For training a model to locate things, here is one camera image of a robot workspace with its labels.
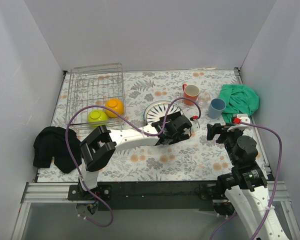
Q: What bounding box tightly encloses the white black striped plate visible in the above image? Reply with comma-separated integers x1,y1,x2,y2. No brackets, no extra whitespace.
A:
143,100,184,125

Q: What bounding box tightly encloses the light blue cup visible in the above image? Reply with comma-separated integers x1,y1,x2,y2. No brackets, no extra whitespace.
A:
208,98,226,119

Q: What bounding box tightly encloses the orange mug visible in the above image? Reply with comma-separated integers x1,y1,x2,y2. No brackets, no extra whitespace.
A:
182,83,200,106

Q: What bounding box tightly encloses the clear plastic glass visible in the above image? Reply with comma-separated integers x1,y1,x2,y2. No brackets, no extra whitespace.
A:
197,91,211,107

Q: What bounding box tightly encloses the yellow orange bowl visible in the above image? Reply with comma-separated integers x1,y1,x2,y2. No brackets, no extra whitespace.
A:
105,98,124,118

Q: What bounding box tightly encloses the lime green bowl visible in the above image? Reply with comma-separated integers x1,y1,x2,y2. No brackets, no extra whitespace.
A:
87,109,109,128

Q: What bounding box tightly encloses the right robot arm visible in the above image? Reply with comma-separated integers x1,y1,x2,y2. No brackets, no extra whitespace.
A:
206,117,288,240

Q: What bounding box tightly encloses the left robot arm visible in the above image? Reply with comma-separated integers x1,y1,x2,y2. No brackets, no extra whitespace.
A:
79,111,200,200

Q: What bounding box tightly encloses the green cloth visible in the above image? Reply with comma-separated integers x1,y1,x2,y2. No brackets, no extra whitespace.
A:
218,84,260,123

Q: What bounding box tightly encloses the floral table mat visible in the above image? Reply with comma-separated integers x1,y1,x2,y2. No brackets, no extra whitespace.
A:
36,69,270,183

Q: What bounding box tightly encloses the black cloth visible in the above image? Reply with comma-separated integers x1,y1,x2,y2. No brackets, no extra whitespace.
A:
33,126,76,174

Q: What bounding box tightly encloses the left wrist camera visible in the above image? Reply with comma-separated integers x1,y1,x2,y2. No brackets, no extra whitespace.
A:
188,115,200,136

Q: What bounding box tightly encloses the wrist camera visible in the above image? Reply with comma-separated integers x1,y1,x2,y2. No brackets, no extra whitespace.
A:
188,115,200,136
227,113,251,132

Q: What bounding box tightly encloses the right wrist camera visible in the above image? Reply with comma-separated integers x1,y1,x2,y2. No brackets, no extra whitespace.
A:
227,113,251,132

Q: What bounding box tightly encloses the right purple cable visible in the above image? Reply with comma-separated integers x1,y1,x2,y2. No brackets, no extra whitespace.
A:
209,117,283,240

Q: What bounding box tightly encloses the purple cable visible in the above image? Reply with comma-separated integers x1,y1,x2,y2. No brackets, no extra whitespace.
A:
64,97,203,228
209,117,283,240

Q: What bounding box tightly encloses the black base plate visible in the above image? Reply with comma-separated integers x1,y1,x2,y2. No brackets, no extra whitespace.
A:
67,180,227,211

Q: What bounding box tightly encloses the metal wire dish rack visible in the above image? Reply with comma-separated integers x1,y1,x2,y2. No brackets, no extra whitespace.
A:
65,62,126,123

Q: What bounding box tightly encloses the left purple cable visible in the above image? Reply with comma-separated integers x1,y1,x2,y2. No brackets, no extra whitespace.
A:
64,97,203,228

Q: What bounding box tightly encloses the aluminium frame rail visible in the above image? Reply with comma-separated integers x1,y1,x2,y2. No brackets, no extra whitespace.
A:
12,180,300,240

